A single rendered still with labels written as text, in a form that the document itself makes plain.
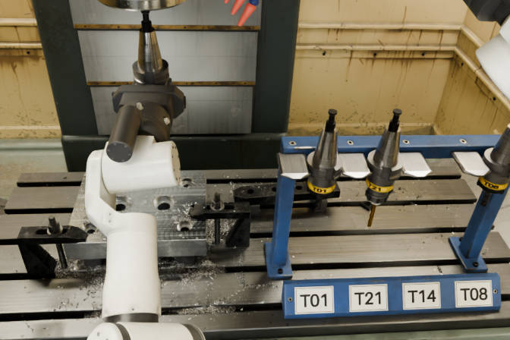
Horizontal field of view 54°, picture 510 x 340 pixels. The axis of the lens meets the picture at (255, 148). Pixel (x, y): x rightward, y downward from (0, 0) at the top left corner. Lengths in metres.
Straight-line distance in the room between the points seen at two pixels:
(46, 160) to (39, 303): 0.98
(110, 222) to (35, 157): 1.40
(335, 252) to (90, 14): 0.83
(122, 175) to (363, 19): 1.29
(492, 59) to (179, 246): 0.76
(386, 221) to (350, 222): 0.09
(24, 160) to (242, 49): 1.03
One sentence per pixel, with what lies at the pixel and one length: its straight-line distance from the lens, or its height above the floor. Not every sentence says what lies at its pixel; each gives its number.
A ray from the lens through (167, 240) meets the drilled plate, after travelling 1.06.
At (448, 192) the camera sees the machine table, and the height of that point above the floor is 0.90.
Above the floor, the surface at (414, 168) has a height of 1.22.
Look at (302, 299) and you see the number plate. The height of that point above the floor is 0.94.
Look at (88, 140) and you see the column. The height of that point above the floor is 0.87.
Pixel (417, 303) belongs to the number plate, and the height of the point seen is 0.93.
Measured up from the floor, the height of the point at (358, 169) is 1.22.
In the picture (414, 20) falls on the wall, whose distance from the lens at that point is 1.90.
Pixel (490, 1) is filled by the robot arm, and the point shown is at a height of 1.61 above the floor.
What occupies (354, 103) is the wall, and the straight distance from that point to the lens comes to 1.99.
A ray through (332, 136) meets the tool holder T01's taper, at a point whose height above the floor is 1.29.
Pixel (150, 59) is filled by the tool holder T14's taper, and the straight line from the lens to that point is 0.89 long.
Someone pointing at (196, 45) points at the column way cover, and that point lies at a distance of 1.36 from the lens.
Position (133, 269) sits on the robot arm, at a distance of 0.66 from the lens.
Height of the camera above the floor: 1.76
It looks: 36 degrees down
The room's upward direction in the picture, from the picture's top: 3 degrees clockwise
